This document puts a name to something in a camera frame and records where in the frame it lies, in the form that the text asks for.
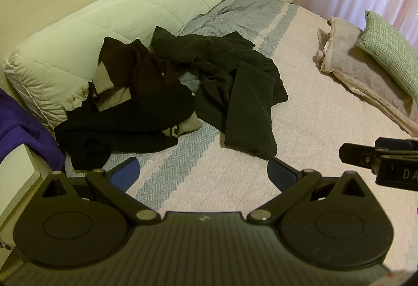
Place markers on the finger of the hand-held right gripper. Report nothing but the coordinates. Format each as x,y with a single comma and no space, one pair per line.
357,155

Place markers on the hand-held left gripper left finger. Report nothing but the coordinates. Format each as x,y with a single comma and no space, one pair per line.
125,172

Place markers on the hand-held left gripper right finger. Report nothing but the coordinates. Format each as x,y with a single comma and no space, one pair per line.
280,175

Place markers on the dark green pants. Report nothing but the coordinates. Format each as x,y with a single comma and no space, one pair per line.
248,103

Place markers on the black and grey garment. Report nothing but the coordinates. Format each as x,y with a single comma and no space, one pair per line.
130,122

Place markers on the bed with pink striped bedspread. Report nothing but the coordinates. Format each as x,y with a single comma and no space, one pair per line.
326,109

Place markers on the beige crumpled garment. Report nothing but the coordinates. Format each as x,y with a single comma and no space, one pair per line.
369,77

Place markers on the white nightstand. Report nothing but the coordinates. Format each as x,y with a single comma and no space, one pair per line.
16,175

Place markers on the purple cloth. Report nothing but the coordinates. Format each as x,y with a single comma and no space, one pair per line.
23,132

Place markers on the brown and tan garment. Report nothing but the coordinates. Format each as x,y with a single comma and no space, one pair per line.
120,60

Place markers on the green checked pillow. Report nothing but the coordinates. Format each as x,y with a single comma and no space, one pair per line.
388,44

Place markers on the white quilted duvet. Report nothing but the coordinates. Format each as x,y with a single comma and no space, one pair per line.
98,21

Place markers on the grey blue crumpled sheet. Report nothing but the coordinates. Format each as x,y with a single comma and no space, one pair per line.
235,8

